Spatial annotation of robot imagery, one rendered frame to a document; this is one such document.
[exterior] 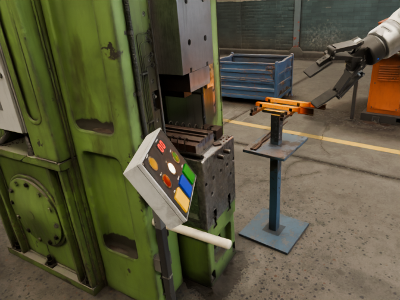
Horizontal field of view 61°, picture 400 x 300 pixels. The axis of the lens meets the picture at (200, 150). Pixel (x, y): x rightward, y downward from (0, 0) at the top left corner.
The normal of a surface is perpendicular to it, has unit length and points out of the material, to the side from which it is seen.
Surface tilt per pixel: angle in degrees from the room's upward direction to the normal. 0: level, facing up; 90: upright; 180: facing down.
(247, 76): 89
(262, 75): 89
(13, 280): 0
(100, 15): 89
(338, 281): 0
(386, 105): 90
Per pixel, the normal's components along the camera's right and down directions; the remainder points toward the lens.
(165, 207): -0.09, 0.42
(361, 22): -0.61, 0.35
